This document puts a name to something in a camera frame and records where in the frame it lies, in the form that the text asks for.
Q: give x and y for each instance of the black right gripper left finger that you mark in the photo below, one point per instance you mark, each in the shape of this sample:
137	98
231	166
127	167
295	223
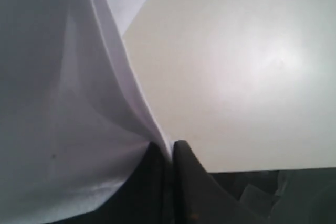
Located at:
139	200

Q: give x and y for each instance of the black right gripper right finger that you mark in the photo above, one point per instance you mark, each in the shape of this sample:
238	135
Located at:
198	198

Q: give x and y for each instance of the white t-shirt with red lettering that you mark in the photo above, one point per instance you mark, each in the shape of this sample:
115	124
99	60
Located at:
74	122

